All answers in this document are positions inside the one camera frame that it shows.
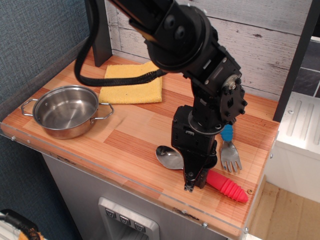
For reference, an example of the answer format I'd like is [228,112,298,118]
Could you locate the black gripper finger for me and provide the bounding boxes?
[184,174,197,193]
[196,168,209,189]

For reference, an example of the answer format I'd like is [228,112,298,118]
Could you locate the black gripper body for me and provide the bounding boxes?
[171,105,218,177]

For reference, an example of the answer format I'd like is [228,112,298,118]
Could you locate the red handled metal spoon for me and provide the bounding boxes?
[156,145,249,203]

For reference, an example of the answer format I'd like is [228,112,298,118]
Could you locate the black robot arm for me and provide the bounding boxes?
[113,0,247,192]

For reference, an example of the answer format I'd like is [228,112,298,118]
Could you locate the yellow folded cloth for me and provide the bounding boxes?
[98,61,162,104]

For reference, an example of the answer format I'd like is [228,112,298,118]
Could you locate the silver dispenser button panel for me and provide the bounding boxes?
[98,197,160,240]

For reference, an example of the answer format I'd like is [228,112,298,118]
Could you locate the grey toy cabinet front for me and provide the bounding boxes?
[43,155,225,240]

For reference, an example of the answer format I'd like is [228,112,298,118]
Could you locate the white toy sink unit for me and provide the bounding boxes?
[263,36,320,203]

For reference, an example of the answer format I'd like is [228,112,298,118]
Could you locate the stainless steel pot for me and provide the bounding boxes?
[20,85,115,140]

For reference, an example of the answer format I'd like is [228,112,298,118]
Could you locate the orange object bottom left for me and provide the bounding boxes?
[18,228,45,240]

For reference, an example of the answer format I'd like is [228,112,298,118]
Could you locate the blue handled metal fork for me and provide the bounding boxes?
[220,124,243,173]

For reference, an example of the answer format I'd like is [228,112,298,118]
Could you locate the dark left vertical post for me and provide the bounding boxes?
[92,0,113,67]

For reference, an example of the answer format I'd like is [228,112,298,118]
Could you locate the dark vertical post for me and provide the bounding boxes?
[272,0,320,123]
[92,0,113,67]

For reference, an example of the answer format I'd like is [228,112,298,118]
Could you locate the black braided cable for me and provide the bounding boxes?
[74,0,167,87]

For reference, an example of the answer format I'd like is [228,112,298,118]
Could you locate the dark right vertical post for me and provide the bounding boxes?
[272,0,320,123]

